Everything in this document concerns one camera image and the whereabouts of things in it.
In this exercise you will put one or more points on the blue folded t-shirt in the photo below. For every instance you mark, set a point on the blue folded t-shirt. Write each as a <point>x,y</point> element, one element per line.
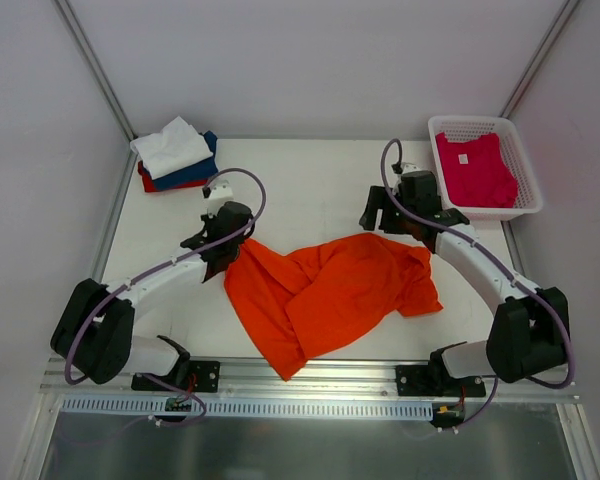
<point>202,170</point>

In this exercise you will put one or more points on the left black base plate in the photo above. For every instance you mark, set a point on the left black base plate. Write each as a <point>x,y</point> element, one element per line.
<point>197,376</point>

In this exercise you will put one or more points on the white plastic basket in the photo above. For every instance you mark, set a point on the white plastic basket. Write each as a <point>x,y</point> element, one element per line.
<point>463,128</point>

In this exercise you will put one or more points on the orange t-shirt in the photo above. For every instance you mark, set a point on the orange t-shirt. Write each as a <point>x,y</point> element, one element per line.
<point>319,299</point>

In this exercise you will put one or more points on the pink t-shirt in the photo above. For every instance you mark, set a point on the pink t-shirt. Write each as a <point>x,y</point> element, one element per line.
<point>475,173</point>

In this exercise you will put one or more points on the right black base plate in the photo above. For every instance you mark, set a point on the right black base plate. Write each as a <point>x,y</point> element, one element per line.
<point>425,381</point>

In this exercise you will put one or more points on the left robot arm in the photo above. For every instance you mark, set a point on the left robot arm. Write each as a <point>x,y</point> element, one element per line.
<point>95,334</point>

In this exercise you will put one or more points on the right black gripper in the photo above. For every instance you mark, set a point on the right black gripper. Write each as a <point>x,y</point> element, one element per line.
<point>387,215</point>

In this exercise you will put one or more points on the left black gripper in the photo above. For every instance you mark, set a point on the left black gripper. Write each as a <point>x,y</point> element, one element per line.
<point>220,255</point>

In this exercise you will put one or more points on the aluminium mounting rail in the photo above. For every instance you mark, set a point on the aluminium mounting rail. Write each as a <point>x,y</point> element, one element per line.
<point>319,379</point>

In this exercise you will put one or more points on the red folded t-shirt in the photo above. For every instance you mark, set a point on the red folded t-shirt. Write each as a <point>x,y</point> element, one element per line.
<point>150,187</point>

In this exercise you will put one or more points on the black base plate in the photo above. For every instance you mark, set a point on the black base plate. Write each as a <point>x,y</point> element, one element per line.
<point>425,381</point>
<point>197,376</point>

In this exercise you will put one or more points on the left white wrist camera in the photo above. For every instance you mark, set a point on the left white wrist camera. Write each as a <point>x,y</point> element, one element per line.
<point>217,193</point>

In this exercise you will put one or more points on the white slotted cable duct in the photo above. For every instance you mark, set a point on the white slotted cable duct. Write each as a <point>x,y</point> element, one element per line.
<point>250,407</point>

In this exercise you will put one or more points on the right aluminium corner post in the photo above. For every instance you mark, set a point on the right aluminium corner post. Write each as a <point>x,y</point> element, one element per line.
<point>551,37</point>

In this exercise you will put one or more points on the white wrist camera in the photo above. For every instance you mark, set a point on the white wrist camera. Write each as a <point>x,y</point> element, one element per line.
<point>401,168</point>
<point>217,193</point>

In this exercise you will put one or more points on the aluminium corner post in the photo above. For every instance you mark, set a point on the aluminium corner post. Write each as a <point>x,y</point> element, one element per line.
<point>551,37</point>
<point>84,46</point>

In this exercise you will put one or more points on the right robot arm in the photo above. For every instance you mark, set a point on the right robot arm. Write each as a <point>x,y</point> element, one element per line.
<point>529,336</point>

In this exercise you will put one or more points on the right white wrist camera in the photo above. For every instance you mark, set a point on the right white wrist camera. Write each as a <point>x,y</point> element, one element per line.
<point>401,168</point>

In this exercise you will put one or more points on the left aluminium corner post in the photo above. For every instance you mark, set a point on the left aluminium corner post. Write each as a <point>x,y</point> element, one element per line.
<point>84,46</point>

